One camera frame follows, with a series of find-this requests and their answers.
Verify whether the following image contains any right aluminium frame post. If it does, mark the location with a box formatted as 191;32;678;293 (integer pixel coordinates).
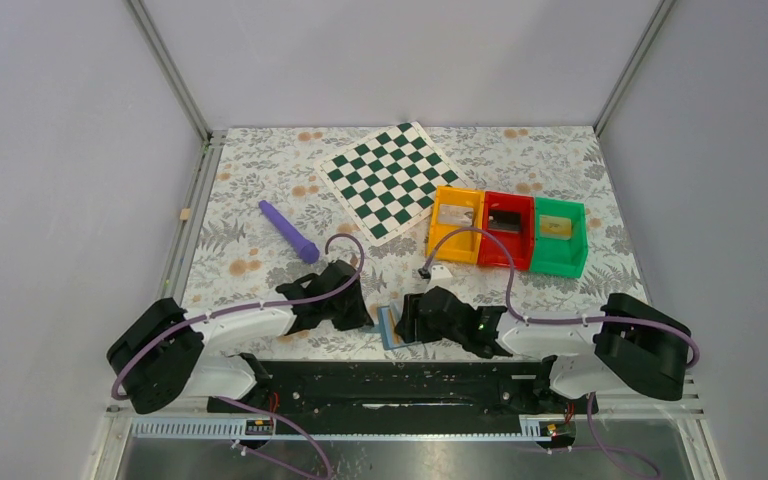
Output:
593;0;678;137

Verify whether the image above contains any yellow plastic bin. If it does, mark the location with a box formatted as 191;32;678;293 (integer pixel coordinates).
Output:
426;186;485;264

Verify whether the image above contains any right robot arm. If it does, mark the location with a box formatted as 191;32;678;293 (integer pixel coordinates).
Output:
392;287;698;401

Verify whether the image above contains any red plastic bin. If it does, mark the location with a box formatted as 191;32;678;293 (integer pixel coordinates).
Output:
482;191;536;271

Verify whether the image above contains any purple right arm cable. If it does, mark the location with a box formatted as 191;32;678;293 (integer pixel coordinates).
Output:
420;227;701;369

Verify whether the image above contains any purple cylindrical handle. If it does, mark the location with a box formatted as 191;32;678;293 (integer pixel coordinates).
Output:
258;200;320;264

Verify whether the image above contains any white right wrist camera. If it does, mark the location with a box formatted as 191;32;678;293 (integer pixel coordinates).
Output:
418;264;454;291

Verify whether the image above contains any left aluminium frame post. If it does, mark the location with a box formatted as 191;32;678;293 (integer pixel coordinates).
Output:
124;0;212;142

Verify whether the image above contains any white slotted cable duct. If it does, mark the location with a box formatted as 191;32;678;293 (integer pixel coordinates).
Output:
130;415;558;443

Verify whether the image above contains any green plastic bin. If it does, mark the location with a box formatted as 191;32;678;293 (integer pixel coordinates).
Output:
530;197;588;279

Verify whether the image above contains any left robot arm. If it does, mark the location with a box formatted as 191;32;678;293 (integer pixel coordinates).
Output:
106;260;373;414

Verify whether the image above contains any silver card in yellow bin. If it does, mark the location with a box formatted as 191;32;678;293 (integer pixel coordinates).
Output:
436;204;474;228

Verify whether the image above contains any black card in red bin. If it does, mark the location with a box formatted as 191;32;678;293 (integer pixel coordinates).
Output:
487;210;522;233

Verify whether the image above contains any floral patterned table mat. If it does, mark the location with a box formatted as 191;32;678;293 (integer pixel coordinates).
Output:
173;125;660;364

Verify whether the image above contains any gold card in green bin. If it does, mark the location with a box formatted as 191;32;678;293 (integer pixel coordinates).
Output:
538;215;573;241

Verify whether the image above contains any aluminium frame post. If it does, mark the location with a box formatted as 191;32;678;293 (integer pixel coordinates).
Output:
124;0;212;142
593;0;678;137

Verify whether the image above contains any green white chessboard mat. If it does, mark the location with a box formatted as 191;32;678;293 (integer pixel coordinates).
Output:
314;122;474;246

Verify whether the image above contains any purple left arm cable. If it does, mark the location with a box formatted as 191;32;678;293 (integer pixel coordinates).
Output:
110;233;365;401

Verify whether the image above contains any blue leather card holder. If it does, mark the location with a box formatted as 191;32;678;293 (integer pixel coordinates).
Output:
377;302;406;350

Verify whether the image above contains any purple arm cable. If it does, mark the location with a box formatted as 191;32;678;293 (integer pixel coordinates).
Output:
420;227;701;369
110;233;365;401

